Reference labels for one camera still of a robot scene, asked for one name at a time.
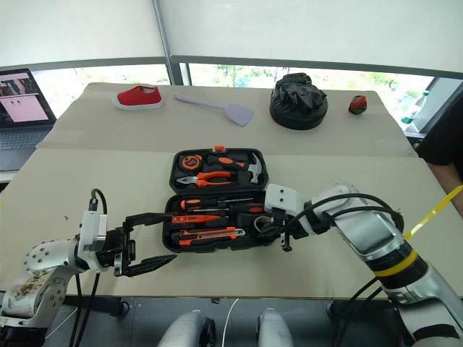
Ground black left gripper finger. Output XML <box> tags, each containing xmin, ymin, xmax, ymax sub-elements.
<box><xmin>122</xmin><ymin>212</ymin><xmax>171</xmax><ymax>233</ymax></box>
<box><xmin>126</xmin><ymin>254</ymin><xmax>178</xmax><ymax>278</ymax></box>

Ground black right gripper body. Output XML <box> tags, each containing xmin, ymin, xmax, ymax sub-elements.
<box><xmin>268</xmin><ymin>208</ymin><xmax>310</xmax><ymax>252</ymax></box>

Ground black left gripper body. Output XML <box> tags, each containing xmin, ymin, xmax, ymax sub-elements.
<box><xmin>95</xmin><ymin>226</ymin><xmax>137</xmax><ymax>278</ymax></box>

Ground grey electrical tape roll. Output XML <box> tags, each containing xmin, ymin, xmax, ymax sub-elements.
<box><xmin>252</xmin><ymin>215</ymin><xmax>276</xmax><ymax>234</ymax></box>

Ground black orange handled screwdriver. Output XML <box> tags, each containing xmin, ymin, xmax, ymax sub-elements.
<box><xmin>179</xmin><ymin>196</ymin><xmax>255</xmax><ymax>212</ymax></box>
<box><xmin>201</xmin><ymin>202</ymin><xmax>266</xmax><ymax>215</ymax></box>

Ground orange voltage tester pen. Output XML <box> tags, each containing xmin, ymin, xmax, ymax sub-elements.
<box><xmin>171</xmin><ymin>213</ymin><xmax>223</xmax><ymax>223</ymax></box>

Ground orange black utility knife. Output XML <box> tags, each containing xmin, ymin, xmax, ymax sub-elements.
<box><xmin>169</xmin><ymin>226</ymin><xmax>247</xmax><ymax>248</ymax></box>

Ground black tool case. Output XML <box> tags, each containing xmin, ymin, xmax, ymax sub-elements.
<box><xmin>161</xmin><ymin>145</ymin><xmax>287</xmax><ymax>254</ymax></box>

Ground orange black tape measure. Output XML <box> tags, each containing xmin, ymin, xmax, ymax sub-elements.
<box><xmin>179</xmin><ymin>153</ymin><xmax>203</xmax><ymax>171</ymax></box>

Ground claw hammer orange black grip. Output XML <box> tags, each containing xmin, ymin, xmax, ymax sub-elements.
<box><xmin>206</xmin><ymin>153</ymin><xmax>267</xmax><ymax>184</ymax></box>

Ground silver rounded robot leg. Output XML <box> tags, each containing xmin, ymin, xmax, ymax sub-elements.
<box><xmin>257</xmin><ymin>307</ymin><xmax>294</xmax><ymax>347</ymax></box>
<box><xmin>156</xmin><ymin>309</ymin><xmax>216</xmax><ymax>347</ymax></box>

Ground beige table cover sheet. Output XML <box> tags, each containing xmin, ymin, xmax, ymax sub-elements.
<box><xmin>35</xmin><ymin>82</ymin><xmax>419</xmax><ymax>158</ymax></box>

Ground black round pouch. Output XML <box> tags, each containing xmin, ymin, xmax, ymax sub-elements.
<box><xmin>268</xmin><ymin>88</ymin><xmax>330</xmax><ymax>132</ymax></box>

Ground lilac silicone spatula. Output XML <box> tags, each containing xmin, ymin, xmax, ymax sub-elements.
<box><xmin>173</xmin><ymin>93</ymin><xmax>255</xmax><ymax>128</ymax></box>

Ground red child shoe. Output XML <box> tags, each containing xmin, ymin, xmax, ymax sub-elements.
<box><xmin>111</xmin><ymin>85</ymin><xmax>165</xmax><ymax>111</ymax></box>

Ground black crumpled gloves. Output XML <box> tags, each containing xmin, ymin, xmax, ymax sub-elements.
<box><xmin>273</xmin><ymin>72</ymin><xmax>328</xmax><ymax>111</ymax></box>

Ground red green strawberry toy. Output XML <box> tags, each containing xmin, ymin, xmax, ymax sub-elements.
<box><xmin>347</xmin><ymin>94</ymin><xmax>370</xmax><ymax>116</ymax></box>

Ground yellow plastic strip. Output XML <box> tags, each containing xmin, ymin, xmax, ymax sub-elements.
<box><xmin>404</xmin><ymin>184</ymin><xmax>463</xmax><ymax>241</ymax></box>

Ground grey laptop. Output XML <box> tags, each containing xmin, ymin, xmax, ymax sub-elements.
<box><xmin>0</xmin><ymin>68</ymin><xmax>57</xmax><ymax>172</ymax></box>

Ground clear bottle green cap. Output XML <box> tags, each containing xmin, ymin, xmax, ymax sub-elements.
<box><xmin>399</xmin><ymin>90</ymin><xmax>432</xmax><ymax>126</ymax></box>

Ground person in black shirt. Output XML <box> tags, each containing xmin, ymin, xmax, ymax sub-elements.
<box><xmin>415</xmin><ymin>77</ymin><xmax>463</xmax><ymax>218</ymax></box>

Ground white roller blind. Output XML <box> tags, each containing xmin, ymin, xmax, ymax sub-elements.
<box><xmin>160</xmin><ymin>0</ymin><xmax>463</xmax><ymax>70</ymax></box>
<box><xmin>0</xmin><ymin>0</ymin><xmax>168</xmax><ymax>69</ymax></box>

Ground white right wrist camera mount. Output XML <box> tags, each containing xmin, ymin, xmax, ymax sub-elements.
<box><xmin>263</xmin><ymin>183</ymin><xmax>302</xmax><ymax>215</ymax></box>

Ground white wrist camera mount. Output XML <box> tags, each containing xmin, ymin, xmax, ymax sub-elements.
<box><xmin>77</xmin><ymin>210</ymin><xmax>109</xmax><ymax>254</ymax></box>
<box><xmin>263</xmin><ymin>183</ymin><xmax>302</xmax><ymax>215</ymax></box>

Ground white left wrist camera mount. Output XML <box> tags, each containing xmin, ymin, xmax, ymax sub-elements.
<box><xmin>77</xmin><ymin>210</ymin><xmax>109</xmax><ymax>254</ymax></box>

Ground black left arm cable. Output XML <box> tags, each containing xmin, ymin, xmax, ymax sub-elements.
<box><xmin>68</xmin><ymin>187</ymin><xmax>109</xmax><ymax>347</ymax></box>

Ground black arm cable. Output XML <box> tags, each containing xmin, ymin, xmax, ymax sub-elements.
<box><xmin>284</xmin><ymin>192</ymin><xmax>405</xmax><ymax>347</ymax></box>
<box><xmin>68</xmin><ymin>187</ymin><xmax>109</xmax><ymax>347</ymax></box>

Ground black table base frame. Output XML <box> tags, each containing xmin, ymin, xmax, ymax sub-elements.
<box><xmin>63</xmin><ymin>296</ymin><xmax>399</xmax><ymax>321</ymax></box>

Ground orange handled pliers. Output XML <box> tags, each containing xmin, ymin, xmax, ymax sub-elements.
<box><xmin>175</xmin><ymin>170</ymin><xmax>238</xmax><ymax>189</ymax></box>

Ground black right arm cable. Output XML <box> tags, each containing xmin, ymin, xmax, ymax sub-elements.
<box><xmin>284</xmin><ymin>192</ymin><xmax>405</xmax><ymax>347</ymax></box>

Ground thin white cable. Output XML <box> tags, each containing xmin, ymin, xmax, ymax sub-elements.
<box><xmin>221</xmin><ymin>297</ymin><xmax>240</xmax><ymax>347</ymax></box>

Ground grey window frame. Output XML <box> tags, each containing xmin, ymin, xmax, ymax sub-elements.
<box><xmin>0</xmin><ymin>0</ymin><xmax>463</xmax><ymax>87</ymax></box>

